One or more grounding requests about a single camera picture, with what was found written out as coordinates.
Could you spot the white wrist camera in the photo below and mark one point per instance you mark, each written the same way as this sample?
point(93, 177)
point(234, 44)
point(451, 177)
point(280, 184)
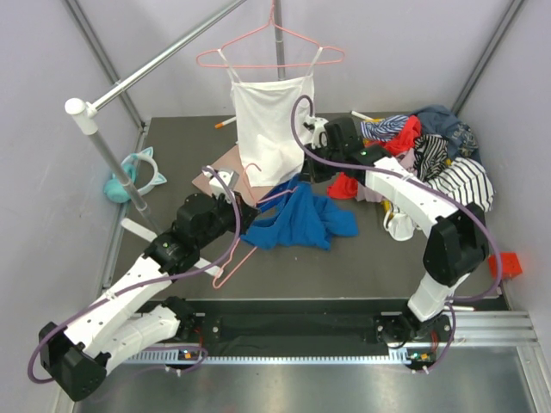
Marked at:
point(316, 125)
point(226, 183)

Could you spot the grey blue denim garment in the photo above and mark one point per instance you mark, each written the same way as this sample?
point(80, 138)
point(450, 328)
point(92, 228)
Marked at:
point(439, 120)

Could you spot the white camisole top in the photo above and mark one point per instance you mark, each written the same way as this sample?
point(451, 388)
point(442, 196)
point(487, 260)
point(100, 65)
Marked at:
point(263, 117)

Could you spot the black white striped shirt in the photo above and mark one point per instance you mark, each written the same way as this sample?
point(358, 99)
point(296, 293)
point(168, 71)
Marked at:
point(461, 179)

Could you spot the pink hanger with white top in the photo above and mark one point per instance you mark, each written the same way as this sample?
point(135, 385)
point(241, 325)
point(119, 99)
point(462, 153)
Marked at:
point(264, 48)

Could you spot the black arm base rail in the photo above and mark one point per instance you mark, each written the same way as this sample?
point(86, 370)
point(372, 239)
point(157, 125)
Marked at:
point(307, 327)

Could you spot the teal cat ear headphones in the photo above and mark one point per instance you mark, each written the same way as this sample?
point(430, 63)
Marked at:
point(114, 190)

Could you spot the blue white striped cloth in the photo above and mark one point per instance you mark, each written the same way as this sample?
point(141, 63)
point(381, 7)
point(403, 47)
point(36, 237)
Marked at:
point(385, 129)

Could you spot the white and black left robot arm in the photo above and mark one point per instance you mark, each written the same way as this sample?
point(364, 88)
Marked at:
point(80, 355)

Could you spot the pink wire hanger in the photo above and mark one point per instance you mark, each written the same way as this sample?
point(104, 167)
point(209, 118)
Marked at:
point(247, 215)

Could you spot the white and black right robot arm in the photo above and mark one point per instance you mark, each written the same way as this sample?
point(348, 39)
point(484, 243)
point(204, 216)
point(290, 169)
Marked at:
point(457, 239)

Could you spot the red garment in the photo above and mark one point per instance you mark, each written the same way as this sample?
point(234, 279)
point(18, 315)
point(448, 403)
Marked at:
point(345, 188)

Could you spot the white cloth near arm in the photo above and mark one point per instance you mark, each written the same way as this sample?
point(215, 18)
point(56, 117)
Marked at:
point(398, 224)

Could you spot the orange red box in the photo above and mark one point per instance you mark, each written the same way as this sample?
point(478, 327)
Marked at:
point(510, 264)

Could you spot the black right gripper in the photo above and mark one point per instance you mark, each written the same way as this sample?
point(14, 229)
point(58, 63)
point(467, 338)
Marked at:
point(310, 172)

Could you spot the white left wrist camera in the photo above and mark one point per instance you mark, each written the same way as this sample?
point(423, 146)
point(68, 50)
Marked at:
point(226, 183)

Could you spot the brown cardboard sheet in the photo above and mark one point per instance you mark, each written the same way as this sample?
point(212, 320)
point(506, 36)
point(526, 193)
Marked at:
point(227, 163)

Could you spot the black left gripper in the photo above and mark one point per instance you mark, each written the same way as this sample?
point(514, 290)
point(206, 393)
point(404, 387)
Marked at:
point(248, 213)

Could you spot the white marker near clothes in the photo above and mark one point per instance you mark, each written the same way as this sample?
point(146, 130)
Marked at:
point(361, 116)

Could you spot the pale pink garment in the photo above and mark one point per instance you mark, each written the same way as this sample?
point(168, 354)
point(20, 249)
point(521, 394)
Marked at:
point(406, 159)

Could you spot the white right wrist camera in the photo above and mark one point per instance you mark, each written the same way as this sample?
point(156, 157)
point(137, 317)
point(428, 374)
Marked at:
point(316, 125)

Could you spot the white orange tipped marker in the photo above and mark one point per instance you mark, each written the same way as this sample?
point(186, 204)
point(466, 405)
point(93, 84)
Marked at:
point(225, 122)

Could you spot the blue tank top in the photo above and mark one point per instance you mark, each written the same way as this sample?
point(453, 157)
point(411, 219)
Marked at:
point(302, 218)

